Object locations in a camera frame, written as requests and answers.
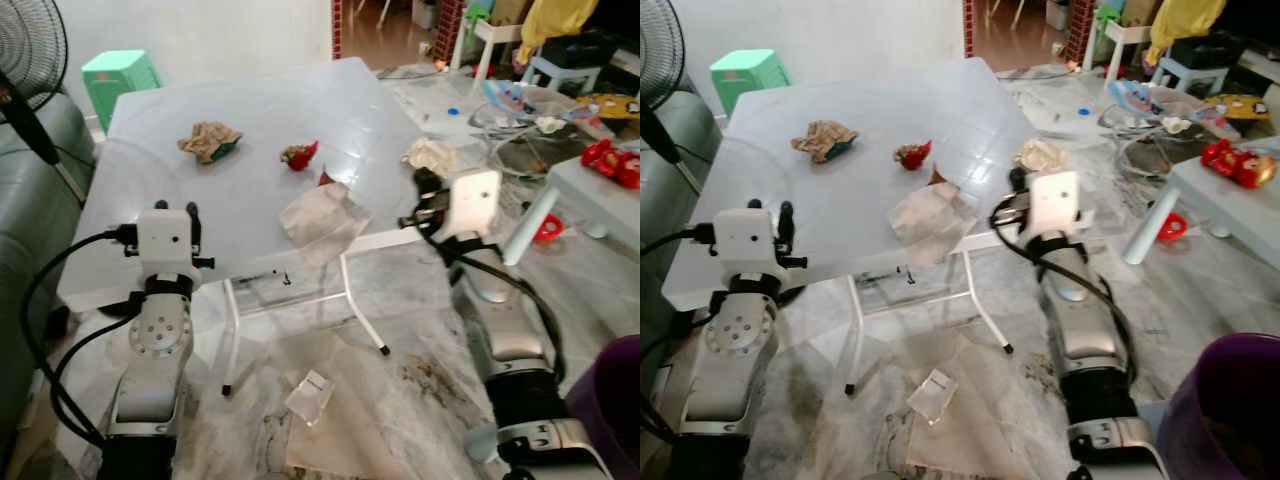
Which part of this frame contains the white paper napkin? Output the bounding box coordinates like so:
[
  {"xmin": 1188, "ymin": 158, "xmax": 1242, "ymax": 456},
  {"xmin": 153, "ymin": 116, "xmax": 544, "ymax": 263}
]
[
  {"xmin": 279, "ymin": 183, "xmax": 373, "ymax": 269},
  {"xmin": 888, "ymin": 183, "xmax": 982, "ymax": 268}
]

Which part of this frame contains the purple rubbish bin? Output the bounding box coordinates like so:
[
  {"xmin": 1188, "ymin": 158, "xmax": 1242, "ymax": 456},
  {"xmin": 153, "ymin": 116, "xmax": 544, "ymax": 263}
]
[
  {"xmin": 565, "ymin": 335, "xmax": 641, "ymax": 480},
  {"xmin": 1160, "ymin": 333, "xmax": 1280, "ymax": 480}
]

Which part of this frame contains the crumpled white tissue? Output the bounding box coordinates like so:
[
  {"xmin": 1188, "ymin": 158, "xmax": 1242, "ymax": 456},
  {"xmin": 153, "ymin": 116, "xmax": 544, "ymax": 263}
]
[
  {"xmin": 1018, "ymin": 138, "xmax": 1069, "ymax": 174},
  {"xmin": 403, "ymin": 138, "xmax": 457, "ymax": 174}
]

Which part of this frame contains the crumpled brown teal wrapper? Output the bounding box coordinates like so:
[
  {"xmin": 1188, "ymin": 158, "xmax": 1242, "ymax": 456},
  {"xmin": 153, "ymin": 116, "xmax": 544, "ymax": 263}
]
[
  {"xmin": 178, "ymin": 121, "xmax": 243, "ymax": 165},
  {"xmin": 790, "ymin": 120, "xmax": 860, "ymax": 164}
]

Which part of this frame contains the grey green sofa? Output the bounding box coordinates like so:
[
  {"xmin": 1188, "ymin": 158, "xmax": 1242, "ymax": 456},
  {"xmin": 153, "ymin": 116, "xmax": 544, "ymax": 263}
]
[
  {"xmin": 640, "ymin": 90, "xmax": 723, "ymax": 401},
  {"xmin": 0, "ymin": 90, "xmax": 97, "ymax": 446}
]

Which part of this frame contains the white folding table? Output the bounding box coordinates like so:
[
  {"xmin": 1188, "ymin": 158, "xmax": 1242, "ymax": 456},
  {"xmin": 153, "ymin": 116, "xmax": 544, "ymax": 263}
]
[
  {"xmin": 57, "ymin": 57, "xmax": 471, "ymax": 397},
  {"xmin": 662, "ymin": 57, "xmax": 1079, "ymax": 397}
]

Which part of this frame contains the green plastic stool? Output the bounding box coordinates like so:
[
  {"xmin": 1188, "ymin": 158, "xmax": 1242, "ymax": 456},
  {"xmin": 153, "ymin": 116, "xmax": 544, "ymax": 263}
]
[
  {"xmin": 710, "ymin": 49, "xmax": 792, "ymax": 117},
  {"xmin": 82, "ymin": 50, "xmax": 164, "ymax": 132}
]

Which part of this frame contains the small white table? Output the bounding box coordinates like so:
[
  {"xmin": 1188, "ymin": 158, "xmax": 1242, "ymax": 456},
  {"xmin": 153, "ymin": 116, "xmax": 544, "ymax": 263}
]
[
  {"xmin": 503, "ymin": 155, "xmax": 641, "ymax": 267},
  {"xmin": 1122, "ymin": 150, "xmax": 1280, "ymax": 267}
]

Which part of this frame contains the white wooden chair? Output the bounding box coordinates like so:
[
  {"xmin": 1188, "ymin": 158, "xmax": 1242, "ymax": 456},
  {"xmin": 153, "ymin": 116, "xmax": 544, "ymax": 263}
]
[
  {"xmin": 452, "ymin": 18, "xmax": 523, "ymax": 83},
  {"xmin": 1084, "ymin": 18, "xmax": 1151, "ymax": 73}
]

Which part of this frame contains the light blue stool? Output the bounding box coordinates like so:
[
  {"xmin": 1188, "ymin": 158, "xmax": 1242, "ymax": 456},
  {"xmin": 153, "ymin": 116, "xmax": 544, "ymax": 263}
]
[
  {"xmin": 1150, "ymin": 55, "xmax": 1230, "ymax": 97},
  {"xmin": 526, "ymin": 55, "xmax": 602, "ymax": 97}
]

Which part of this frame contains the black standing fan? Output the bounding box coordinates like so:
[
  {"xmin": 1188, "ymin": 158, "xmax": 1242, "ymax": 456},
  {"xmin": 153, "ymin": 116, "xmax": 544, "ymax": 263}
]
[
  {"xmin": 0, "ymin": 0, "xmax": 69, "ymax": 167},
  {"xmin": 640, "ymin": 0, "xmax": 687, "ymax": 193}
]

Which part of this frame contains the yellow cloth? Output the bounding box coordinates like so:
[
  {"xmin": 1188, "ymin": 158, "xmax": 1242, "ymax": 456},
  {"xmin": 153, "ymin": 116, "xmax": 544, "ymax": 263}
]
[
  {"xmin": 1145, "ymin": 0, "xmax": 1227, "ymax": 67},
  {"xmin": 515, "ymin": 0, "xmax": 602, "ymax": 67}
]

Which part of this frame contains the clear plastic wrapper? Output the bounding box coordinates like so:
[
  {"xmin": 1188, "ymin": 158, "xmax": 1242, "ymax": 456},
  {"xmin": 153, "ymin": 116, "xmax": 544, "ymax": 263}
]
[
  {"xmin": 908, "ymin": 370, "xmax": 960, "ymax": 427},
  {"xmin": 286, "ymin": 370, "xmax": 335, "ymax": 427}
]

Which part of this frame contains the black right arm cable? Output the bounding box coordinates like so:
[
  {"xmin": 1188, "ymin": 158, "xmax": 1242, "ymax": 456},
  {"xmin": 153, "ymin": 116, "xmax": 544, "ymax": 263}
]
[
  {"xmin": 398, "ymin": 204, "xmax": 567, "ymax": 387},
  {"xmin": 989, "ymin": 200, "xmax": 1137, "ymax": 387}
]

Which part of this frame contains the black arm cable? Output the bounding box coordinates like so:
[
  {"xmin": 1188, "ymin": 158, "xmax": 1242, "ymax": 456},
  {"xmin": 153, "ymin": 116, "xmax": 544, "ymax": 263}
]
[
  {"xmin": 640, "ymin": 224, "xmax": 717, "ymax": 443},
  {"xmin": 20, "ymin": 226, "xmax": 142, "ymax": 453},
  {"xmin": 989, "ymin": 200, "xmax": 1137, "ymax": 387},
  {"xmin": 398, "ymin": 204, "xmax": 567, "ymax": 387}
]

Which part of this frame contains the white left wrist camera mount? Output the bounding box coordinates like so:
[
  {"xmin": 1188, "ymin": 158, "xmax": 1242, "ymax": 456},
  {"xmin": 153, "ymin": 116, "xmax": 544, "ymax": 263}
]
[
  {"xmin": 714, "ymin": 207, "xmax": 783, "ymax": 293},
  {"xmin": 137, "ymin": 208, "xmax": 201, "ymax": 293}
]

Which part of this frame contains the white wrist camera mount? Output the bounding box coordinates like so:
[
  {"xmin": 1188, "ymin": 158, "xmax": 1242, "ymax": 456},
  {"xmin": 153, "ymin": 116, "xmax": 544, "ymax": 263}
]
[
  {"xmin": 447, "ymin": 170, "xmax": 503, "ymax": 241},
  {"xmin": 714, "ymin": 207, "xmax": 783, "ymax": 293},
  {"xmin": 137, "ymin": 208, "xmax": 201, "ymax": 293},
  {"xmin": 1030, "ymin": 170, "xmax": 1084, "ymax": 241}
]

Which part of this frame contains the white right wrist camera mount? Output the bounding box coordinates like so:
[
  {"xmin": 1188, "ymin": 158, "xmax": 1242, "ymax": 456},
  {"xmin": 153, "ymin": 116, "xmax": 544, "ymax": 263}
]
[
  {"xmin": 447, "ymin": 170, "xmax": 503, "ymax": 241},
  {"xmin": 1030, "ymin": 170, "xmax": 1084, "ymax": 241}
]

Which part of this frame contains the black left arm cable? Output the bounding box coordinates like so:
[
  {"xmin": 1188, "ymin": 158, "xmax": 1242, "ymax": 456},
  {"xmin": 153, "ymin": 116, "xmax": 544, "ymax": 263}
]
[
  {"xmin": 640, "ymin": 224, "xmax": 717, "ymax": 443},
  {"xmin": 20, "ymin": 226, "xmax": 142, "ymax": 453}
]

